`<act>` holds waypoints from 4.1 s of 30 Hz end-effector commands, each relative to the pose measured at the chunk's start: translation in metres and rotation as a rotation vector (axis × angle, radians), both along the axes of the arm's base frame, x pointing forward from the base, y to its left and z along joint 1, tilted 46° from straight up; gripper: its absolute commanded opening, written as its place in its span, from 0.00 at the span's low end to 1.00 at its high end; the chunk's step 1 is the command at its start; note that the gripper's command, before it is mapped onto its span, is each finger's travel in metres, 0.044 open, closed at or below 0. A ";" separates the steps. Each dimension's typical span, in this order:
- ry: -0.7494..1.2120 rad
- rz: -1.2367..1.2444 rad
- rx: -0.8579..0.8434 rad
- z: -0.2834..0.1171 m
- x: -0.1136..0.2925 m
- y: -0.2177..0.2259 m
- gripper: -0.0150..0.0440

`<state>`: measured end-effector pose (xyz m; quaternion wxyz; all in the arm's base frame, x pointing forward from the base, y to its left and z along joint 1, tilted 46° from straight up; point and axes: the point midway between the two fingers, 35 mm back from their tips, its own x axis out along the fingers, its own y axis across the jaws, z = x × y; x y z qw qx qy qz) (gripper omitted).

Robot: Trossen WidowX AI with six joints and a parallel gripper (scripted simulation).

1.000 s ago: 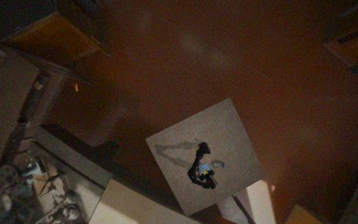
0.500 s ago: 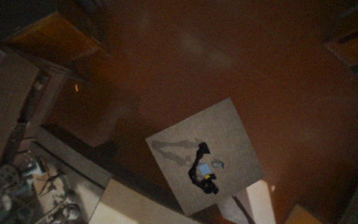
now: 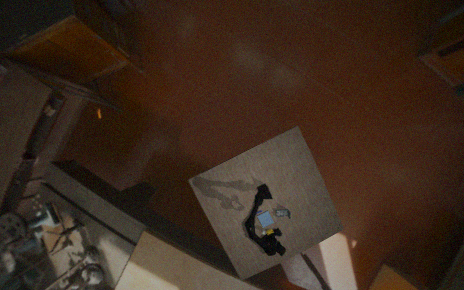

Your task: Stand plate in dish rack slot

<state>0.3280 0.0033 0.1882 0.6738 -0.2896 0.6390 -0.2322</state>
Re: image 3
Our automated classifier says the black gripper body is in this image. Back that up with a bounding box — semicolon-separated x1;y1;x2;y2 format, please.
261;228;282;244

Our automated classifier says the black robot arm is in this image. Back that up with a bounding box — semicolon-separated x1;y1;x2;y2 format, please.
245;189;286;256

